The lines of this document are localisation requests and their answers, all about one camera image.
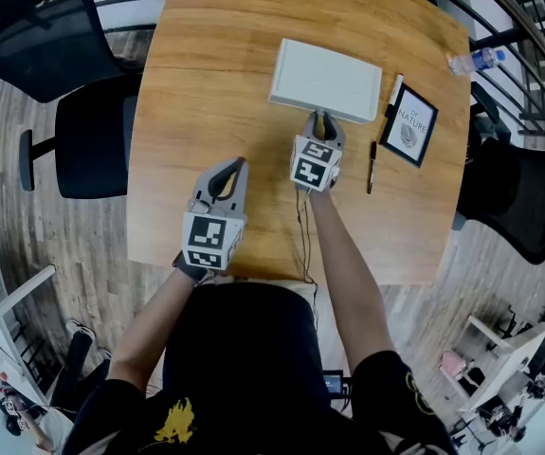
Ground person's leg black trousers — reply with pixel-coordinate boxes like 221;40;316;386
47;330;113;424

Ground clear water bottle blue cap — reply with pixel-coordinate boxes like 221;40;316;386
446;46;507;77

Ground black picture frame leaf print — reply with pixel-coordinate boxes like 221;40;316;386
378;82;440;170

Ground small black device with screen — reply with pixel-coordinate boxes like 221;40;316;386
322;369;353;398

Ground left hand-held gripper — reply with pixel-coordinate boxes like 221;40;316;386
181;157;250;272

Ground white marker pen black cap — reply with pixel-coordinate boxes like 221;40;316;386
385;73;406;119

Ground person's black shirt yellow print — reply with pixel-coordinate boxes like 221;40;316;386
62;281;459;455

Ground spare hand-held gripper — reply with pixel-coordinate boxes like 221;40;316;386
0;385;34;438

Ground black mesh office chair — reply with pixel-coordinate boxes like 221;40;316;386
0;0;143;201
455;82;545;266

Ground person's right forearm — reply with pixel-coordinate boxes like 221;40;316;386
306;186;397;374

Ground white box with drawer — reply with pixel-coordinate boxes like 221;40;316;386
267;38;384;125

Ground person's white shoe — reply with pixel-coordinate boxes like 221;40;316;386
64;318;98;343

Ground person's left forearm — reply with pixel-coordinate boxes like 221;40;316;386
107;266;198;393

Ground thin black cable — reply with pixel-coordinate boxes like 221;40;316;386
294;186;321;334

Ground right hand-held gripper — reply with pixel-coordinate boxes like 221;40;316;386
289;111;348;192

